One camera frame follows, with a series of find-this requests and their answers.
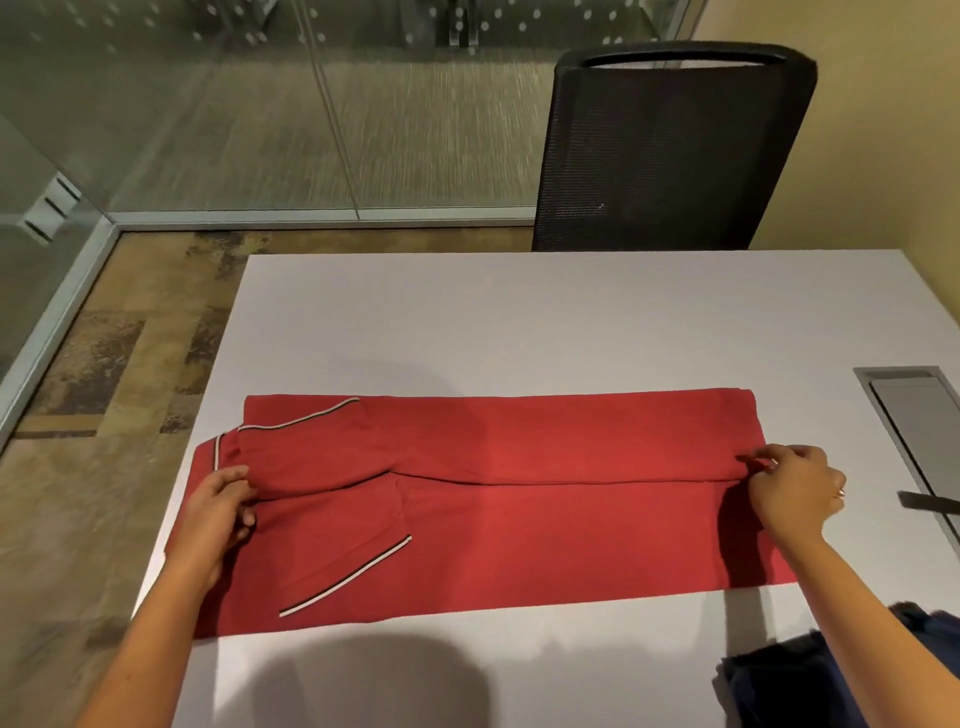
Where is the person's right hand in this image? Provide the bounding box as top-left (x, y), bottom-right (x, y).
top-left (734, 443), bottom-right (849, 553)

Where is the metal glass door bracket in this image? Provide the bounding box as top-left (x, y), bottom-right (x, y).
top-left (18, 173), bottom-right (82, 247)

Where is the black orange backpack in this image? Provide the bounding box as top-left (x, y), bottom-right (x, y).
top-left (897, 491), bottom-right (960, 517)

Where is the black mesh office chair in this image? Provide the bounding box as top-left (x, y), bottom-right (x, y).
top-left (530, 41), bottom-right (819, 253)

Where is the red garment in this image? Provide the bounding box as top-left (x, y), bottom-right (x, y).
top-left (163, 387), bottom-right (798, 640)

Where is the grey table cable hatch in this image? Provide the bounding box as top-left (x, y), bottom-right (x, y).
top-left (853, 365), bottom-right (960, 560)

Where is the navy blue hoodie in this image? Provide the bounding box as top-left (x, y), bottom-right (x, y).
top-left (712, 601), bottom-right (960, 728)

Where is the person's left forearm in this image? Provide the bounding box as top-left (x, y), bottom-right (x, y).
top-left (74, 562), bottom-right (215, 728)

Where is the person's right forearm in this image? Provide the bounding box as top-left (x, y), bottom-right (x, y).
top-left (783, 536), bottom-right (960, 728)

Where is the person's left hand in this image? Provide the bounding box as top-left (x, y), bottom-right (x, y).
top-left (163, 464), bottom-right (260, 594)

